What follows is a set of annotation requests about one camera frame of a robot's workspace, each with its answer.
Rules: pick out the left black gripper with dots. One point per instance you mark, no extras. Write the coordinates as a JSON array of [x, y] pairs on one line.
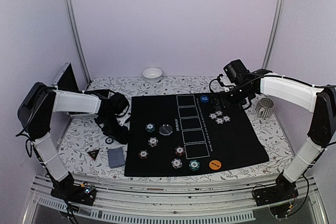
[[121, 137]]

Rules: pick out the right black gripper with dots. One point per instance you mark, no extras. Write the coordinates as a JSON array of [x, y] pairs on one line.
[[243, 102]]

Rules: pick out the white chip cluster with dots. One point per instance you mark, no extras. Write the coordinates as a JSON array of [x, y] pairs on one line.
[[219, 113], [219, 121], [226, 118]]

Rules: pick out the green poker chip stack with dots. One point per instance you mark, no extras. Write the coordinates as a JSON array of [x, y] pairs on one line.
[[109, 140]]

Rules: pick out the blue small blind button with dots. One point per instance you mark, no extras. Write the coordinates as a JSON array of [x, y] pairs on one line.
[[204, 98]]

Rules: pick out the red chip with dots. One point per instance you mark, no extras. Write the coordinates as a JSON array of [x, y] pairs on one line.
[[179, 151], [143, 154]]

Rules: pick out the clear dealer button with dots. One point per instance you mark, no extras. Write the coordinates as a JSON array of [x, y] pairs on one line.
[[166, 129]]

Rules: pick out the orange big blind button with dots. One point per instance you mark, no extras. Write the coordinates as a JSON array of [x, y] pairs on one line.
[[215, 165]]

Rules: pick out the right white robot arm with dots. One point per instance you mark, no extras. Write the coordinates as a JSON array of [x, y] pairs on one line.
[[318, 104]]

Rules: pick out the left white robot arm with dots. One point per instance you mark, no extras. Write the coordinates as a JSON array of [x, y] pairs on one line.
[[42, 102]]

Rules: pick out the white ribbed cup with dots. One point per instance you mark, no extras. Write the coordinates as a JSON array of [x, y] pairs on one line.
[[265, 108]]

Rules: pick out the white ceramic bowl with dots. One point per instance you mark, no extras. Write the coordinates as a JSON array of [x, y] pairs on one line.
[[152, 75]]

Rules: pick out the black triangular marker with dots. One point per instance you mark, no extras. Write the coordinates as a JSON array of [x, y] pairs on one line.
[[93, 154]]

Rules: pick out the silver poker chip case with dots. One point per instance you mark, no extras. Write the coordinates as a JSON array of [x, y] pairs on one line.
[[65, 80]]

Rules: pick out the blue card deck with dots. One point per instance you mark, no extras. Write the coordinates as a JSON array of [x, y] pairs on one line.
[[116, 157]]

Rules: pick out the black poker mat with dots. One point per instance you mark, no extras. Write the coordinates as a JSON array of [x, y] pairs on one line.
[[234, 143]]

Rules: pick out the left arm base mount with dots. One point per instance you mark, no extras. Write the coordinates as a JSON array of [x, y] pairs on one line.
[[85, 195]]

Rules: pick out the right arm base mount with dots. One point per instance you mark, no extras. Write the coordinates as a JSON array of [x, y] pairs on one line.
[[281, 191]]

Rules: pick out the right aluminium frame post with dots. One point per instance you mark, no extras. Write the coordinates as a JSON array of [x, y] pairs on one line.
[[273, 33]]

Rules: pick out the aluminium frame post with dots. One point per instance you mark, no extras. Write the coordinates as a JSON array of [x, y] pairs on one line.
[[273, 33], [76, 38]]

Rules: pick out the left aluminium frame post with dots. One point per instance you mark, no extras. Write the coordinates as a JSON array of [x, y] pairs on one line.
[[76, 38]]

